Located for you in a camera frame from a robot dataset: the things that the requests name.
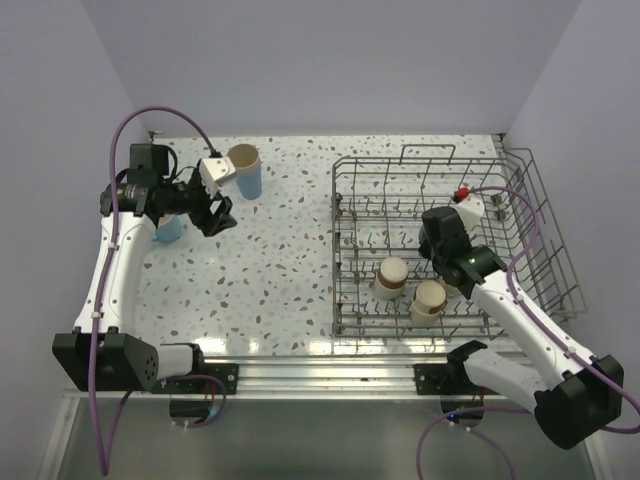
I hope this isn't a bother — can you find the light blue ceramic mug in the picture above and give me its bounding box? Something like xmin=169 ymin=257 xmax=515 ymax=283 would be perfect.
xmin=153 ymin=215 xmax=182 ymax=243

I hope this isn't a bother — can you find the blue plastic cup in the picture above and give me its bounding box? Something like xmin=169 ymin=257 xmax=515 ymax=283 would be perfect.
xmin=236 ymin=169 xmax=262 ymax=200

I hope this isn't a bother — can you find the tall beige cup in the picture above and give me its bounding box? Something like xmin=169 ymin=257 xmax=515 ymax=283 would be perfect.
xmin=227 ymin=143 xmax=261 ymax=176

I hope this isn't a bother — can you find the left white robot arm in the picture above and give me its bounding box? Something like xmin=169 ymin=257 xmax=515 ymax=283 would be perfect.
xmin=52 ymin=144 xmax=237 ymax=393

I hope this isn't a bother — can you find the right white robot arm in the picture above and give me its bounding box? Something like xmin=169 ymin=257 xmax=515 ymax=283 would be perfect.
xmin=419 ymin=206 xmax=624 ymax=450

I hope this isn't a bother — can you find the beige brown cup right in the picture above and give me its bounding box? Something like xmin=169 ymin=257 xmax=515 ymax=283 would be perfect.
xmin=437 ymin=278 xmax=461 ymax=298

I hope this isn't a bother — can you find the beige brown cup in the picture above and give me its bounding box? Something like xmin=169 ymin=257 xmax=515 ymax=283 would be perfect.
xmin=374 ymin=256 xmax=409 ymax=300
xmin=437 ymin=278 xmax=461 ymax=298
xmin=409 ymin=280 xmax=447 ymax=326

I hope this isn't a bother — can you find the beige brown cup middle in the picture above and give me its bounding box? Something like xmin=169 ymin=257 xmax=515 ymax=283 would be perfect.
xmin=409 ymin=280 xmax=447 ymax=326

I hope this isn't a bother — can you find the beige brown cup left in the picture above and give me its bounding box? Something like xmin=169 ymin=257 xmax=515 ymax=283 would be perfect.
xmin=374 ymin=256 xmax=409 ymax=300

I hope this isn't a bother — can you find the right round controller board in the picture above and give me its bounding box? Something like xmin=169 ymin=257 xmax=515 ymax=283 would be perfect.
xmin=440 ymin=399 xmax=484 ymax=427

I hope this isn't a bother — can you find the round controller board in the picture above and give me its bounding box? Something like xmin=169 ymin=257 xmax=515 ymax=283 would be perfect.
xmin=440 ymin=399 xmax=484 ymax=427
xmin=169 ymin=399 xmax=213 ymax=422

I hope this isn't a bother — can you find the left round controller board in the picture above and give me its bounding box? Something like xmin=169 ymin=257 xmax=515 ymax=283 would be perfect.
xmin=169 ymin=399 xmax=213 ymax=422

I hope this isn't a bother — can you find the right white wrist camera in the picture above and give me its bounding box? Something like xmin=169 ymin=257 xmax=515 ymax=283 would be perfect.
xmin=452 ymin=187 xmax=485 ymax=234

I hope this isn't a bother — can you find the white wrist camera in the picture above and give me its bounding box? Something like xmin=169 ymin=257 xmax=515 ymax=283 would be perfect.
xmin=452 ymin=187 xmax=485 ymax=234
xmin=197 ymin=156 xmax=237 ymax=198

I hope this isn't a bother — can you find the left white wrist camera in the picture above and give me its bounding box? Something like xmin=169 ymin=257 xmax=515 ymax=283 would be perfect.
xmin=197 ymin=156 xmax=237 ymax=198

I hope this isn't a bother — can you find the grey wire dish rack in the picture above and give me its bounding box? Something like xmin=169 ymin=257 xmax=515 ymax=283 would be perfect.
xmin=331 ymin=144 xmax=587 ymax=355

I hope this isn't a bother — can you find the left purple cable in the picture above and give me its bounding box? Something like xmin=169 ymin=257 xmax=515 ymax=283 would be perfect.
xmin=87 ymin=105 xmax=221 ymax=476

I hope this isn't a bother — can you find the purple cable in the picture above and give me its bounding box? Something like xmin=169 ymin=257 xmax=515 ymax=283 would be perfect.
xmin=415 ymin=185 xmax=640 ymax=480
xmin=87 ymin=105 xmax=221 ymax=476

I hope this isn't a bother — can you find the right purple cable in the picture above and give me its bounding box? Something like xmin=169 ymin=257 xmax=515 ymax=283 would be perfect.
xmin=415 ymin=185 xmax=640 ymax=480

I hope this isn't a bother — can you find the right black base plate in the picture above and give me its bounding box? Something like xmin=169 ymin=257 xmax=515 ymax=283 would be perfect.
xmin=413 ymin=363 xmax=498 ymax=396

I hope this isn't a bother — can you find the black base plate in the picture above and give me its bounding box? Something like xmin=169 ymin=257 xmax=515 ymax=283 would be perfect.
xmin=413 ymin=363 xmax=498 ymax=396
xmin=151 ymin=362 xmax=240 ymax=395

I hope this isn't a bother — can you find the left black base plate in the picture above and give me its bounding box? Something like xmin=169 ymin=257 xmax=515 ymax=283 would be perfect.
xmin=151 ymin=362 xmax=240 ymax=395

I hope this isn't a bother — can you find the aluminium mounting rail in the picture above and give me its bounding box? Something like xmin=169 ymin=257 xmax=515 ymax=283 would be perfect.
xmin=62 ymin=355 xmax=588 ymax=400

